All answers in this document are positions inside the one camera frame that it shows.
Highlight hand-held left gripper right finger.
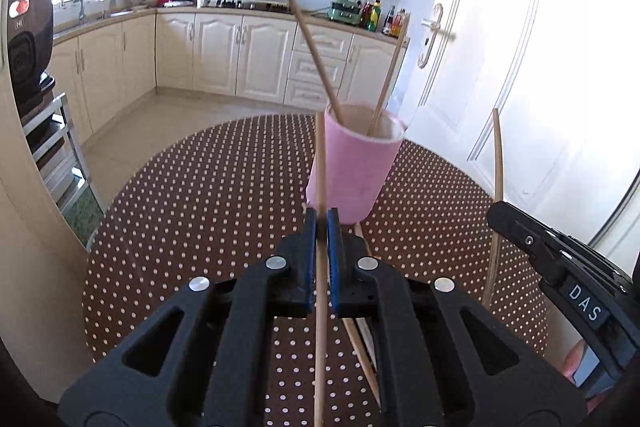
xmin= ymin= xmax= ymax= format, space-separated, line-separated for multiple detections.
xmin=326 ymin=207 xmax=586 ymax=427

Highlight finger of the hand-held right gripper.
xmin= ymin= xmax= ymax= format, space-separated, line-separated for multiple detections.
xmin=486 ymin=200 xmax=568 ymax=289

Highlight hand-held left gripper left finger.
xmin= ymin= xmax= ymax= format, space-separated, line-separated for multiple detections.
xmin=57 ymin=207 xmax=318 ymax=427

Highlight pink cup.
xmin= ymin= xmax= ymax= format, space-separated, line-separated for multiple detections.
xmin=305 ymin=103 xmax=406 ymax=224

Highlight person's right hand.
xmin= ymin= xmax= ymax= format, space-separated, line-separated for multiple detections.
xmin=561 ymin=338 xmax=605 ymax=382

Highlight brown polka dot tablecloth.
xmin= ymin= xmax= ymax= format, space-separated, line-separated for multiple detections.
xmin=82 ymin=113 xmax=551 ymax=427

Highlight cream cabinet drawer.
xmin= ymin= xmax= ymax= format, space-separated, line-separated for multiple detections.
xmin=295 ymin=24 xmax=353 ymax=58
xmin=289 ymin=52 xmax=348 ymax=88
xmin=284 ymin=79 xmax=343 ymax=110

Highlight white door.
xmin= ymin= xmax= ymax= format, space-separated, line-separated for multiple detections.
xmin=395 ymin=0 xmax=640 ymax=253

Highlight cream base cabinets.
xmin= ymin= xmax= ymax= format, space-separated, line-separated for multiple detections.
xmin=50 ymin=4 xmax=411 ymax=142

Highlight green electric cooker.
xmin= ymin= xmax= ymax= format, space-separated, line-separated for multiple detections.
xmin=326 ymin=0 xmax=363 ymax=26

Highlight gas stove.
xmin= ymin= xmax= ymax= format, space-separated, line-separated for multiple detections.
xmin=202 ymin=0 xmax=293 ymax=14

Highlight metal storage rack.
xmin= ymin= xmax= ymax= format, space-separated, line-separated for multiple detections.
xmin=22 ymin=74 xmax=96 ymax=212

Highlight black countertop appliance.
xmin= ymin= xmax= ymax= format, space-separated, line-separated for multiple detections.
xmin=7 ymin=0 xmax=55 ymax=118

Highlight metal door handle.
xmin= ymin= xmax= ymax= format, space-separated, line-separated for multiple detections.
xmin=417 ymin=3 xmax=457 ymax=68

